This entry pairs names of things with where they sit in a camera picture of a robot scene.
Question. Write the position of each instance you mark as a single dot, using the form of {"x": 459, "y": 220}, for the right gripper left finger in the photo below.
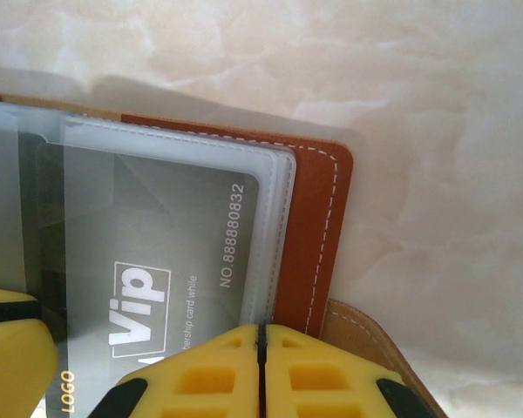
{"x": 192, "y": 383}

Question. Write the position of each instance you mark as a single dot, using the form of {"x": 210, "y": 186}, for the dark VIP card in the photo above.
{"x": 157, "y": 226}

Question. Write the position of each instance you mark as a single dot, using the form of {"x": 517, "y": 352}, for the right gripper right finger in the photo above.
{"x": 331, "y": 383}

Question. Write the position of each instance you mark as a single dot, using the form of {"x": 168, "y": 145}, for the brown leather card holder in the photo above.
{"x": 318, "y": 209}

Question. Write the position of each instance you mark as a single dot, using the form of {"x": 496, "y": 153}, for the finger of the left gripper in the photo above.
{"x": 4, "y": 300}
{"x": 13, "y": 366}

